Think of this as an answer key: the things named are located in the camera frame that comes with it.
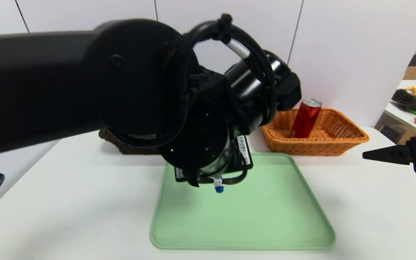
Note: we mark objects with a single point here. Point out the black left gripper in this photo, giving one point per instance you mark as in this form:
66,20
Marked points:
243,151

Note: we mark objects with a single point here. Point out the blue and white marker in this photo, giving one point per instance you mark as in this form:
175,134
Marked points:
219,188

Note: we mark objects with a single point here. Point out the red soda can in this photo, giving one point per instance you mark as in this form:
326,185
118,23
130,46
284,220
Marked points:
305,119

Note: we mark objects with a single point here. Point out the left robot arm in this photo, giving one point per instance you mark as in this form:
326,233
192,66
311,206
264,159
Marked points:
49,79

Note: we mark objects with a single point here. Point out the orange wicker basket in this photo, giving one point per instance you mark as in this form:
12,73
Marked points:
323,144

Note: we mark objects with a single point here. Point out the dark brown wicker basket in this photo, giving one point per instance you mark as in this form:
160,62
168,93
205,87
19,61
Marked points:
121,146

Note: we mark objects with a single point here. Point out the dark storage box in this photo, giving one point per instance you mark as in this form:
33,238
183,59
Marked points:
390,133

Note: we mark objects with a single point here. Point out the white round side table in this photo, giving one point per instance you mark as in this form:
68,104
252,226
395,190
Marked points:
399,115

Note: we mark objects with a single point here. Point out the black woven mat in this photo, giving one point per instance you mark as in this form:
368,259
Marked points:
406,100

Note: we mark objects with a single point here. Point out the light green plastic tray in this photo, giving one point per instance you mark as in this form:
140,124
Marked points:
258,216

